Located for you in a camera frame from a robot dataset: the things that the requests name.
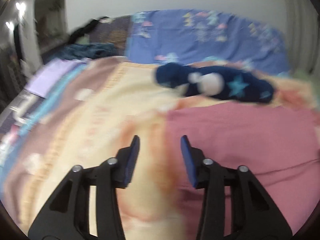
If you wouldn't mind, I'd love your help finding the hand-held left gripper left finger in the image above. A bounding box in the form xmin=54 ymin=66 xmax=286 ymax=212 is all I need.
xmin=28 ymin=135 xmax=140 ymax=240

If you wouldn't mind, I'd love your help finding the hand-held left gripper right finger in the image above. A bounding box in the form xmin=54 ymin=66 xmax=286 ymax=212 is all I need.
xmin=180 ymin=135 xmax=293 ymax=240

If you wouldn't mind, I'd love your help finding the pink sweatshirt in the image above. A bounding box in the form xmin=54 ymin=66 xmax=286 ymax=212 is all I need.
xmin=164 ymin=102 xmax=320 ymax=238

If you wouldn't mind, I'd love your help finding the printed fleece blanket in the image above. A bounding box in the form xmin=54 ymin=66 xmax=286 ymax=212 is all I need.
xmin=0 ymin=56 xmax=315 ymax=240

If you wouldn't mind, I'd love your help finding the navy star-print garment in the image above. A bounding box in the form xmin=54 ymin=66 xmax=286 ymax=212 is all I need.
xmin=154 ymin=62 xmax=274 ymax=105

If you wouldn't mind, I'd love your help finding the lilac folded cloth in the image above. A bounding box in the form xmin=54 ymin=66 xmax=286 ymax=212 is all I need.
xmin=24 ymin=58 xmax=88 ymax=98

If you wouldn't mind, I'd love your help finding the dark teal cloth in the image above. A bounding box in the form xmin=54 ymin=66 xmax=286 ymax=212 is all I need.
xmin=59 ymin=42 xmax=115 ymax=60

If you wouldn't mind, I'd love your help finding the blue tree-print duvet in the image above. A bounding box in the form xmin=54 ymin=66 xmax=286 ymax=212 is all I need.
xmin=125 ymin=9 xmax=288 ymax=74

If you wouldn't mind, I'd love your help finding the dark patterned pillow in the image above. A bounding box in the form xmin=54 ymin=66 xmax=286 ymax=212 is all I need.
xmin=89 ymin=16 xmax=133 ymax=57

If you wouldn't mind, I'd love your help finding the black cloth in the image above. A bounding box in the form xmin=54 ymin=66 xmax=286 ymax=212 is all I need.
xmin=67 ymin=17 xmax=110 ymax=44

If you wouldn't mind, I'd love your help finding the grey curtain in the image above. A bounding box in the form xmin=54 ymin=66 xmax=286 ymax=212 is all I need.
xmin=282 ymin=0 xmax=320 ymax=75

